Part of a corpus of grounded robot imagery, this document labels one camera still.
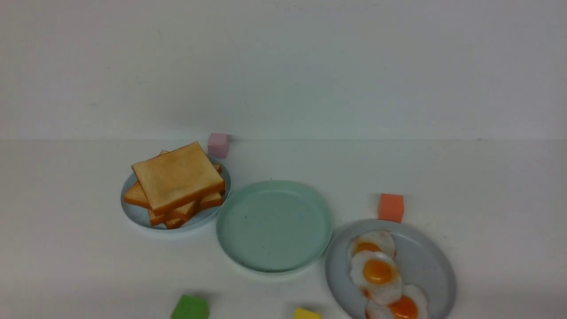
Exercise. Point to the light blue bread plate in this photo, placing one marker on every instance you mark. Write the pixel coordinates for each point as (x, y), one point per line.
(139, 215)

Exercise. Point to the mint green center plate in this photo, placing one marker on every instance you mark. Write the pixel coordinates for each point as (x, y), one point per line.
(274, 226)

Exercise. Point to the orange foam cube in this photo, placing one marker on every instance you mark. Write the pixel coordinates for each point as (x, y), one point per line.
(390, 207)

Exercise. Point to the yellow foam cube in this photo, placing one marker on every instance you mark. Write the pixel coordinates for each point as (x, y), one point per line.
(301, 313)

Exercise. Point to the toast slice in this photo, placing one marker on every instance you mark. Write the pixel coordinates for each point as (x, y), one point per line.
(172, 220)
(211, 200)
(136, 196)
(177, 178)

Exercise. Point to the green foam cube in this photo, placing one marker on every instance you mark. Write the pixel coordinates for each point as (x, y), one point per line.
(191, 307)

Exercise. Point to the pink foam cube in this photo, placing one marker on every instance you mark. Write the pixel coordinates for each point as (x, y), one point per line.
(218, 145)

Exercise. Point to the fried egg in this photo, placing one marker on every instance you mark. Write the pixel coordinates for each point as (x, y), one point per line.
(413, 304)
(377, 276)
(373, 241)

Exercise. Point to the grey egg plate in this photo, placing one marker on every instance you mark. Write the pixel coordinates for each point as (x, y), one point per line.
(420, 261)

